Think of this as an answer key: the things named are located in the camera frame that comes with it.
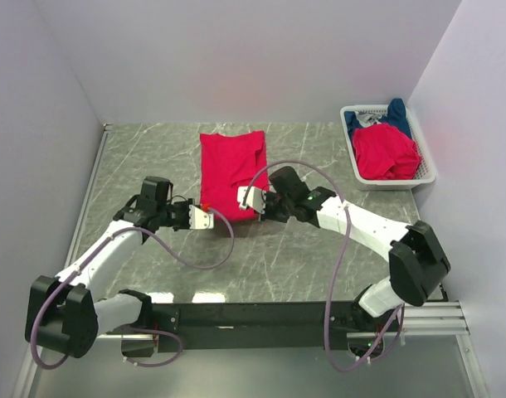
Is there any red t shirt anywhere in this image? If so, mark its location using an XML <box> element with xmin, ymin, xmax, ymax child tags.
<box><xmin>200</xmin><ymin>130</ymin><xmax>267</xmax><ymax>222</ymax></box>
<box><xmin>352</xmin><ymin>124</ymin><xmax>421</xmax><ymax>181</ymax></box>

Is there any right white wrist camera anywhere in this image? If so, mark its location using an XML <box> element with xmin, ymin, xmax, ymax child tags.
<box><xmin>237</xmin><ymin>187</ymin><xmax>267</xmax><ymax>215</ymax></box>

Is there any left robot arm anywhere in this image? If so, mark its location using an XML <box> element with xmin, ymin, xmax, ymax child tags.
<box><xmin>25</xmin><ymin>177</ymin><xmax>194</xmax><ymax>362</ymax></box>

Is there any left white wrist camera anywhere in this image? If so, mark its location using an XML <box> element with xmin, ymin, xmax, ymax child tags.
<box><xmin>188</xmin><ymin>205</ymin><xmax>214</xmax><ymax>231</ymax></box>

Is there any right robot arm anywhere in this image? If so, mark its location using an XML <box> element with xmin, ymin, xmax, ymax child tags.
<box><xmin>261</xmin><ymin>166</ymin><xmax>450</xmax><ymax>331</ymax></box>

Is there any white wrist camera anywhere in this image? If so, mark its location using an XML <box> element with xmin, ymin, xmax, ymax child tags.
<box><xmin>237</xmin><ymin>187</ymin><xmax>267</xmax><ymax>215</ymax></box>
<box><xmin>188</xmin><ymin>205</ymin><xmax>214</xmax><ymax>231</ymax></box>

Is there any red t shirt in basket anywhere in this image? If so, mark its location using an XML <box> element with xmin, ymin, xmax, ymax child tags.
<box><xmin>352</xmin><ymin>124</ymin><xmax>421</xmax><ymax>181</ymax></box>

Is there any white plastic laundry basket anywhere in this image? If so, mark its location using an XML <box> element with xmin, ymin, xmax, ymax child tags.
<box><xmin>340</xmin><ymin>104</ymin><xmax>436</xmax><ymax>191</ymax></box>

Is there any blue t shirt in basket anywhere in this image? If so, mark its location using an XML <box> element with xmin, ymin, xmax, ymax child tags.
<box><xmin>343</xmin><ymin>98</ymin><xmax>412</xmax><ymax>139</ymax></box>

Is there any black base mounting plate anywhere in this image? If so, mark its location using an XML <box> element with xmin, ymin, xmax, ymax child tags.
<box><xmin>103</xmin><ymin>301</ymin><xmax>401</xmax><ymax>353</ymax></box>

